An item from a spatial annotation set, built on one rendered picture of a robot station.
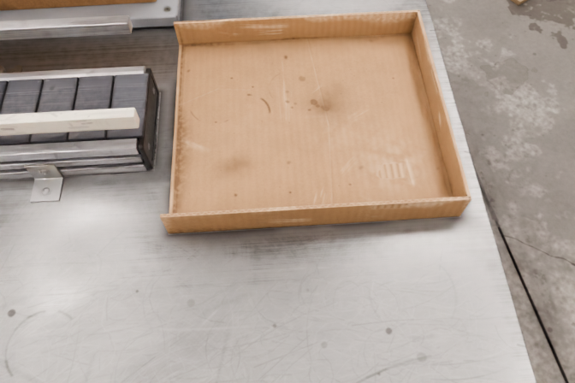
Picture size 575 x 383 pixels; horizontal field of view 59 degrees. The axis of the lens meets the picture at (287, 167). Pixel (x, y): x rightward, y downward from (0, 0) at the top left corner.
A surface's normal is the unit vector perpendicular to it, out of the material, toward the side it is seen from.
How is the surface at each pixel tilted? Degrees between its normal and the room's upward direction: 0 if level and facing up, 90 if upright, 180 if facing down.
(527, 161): 0
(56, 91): 0
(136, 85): 0
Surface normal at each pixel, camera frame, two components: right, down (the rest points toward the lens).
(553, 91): 0.00, -0.50
